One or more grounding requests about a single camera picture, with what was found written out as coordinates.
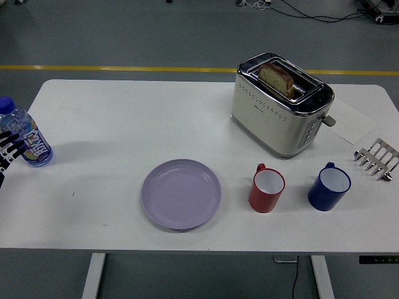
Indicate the purple round plate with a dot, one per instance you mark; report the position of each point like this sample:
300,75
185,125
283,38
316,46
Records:
180,194

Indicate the grey box under table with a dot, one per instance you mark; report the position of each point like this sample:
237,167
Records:
283,259

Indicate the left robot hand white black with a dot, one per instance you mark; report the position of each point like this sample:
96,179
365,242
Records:
7,152

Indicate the blue mug white inside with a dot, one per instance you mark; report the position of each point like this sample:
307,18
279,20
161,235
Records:
322,197

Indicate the black table control panel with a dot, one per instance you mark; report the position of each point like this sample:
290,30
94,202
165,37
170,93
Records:
378,260

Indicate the silver metal toast rack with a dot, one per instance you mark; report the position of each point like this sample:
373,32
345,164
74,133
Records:
378,155

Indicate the brown bread slice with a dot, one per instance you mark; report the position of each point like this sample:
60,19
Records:
275,78

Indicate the cream and chrome toaster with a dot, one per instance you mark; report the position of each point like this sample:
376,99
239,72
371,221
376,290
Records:
268,124

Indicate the white table leg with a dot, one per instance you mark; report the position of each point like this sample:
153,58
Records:
322,277
93,277

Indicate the red mug white inside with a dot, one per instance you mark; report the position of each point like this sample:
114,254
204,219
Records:
263,199

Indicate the clear drink bottle blue cap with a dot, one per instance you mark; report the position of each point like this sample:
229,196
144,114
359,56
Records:
29,137

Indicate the white paper sheet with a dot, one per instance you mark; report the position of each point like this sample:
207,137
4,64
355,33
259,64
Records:
352,121

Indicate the metal frame equipment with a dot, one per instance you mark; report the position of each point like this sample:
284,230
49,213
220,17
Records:
385,12

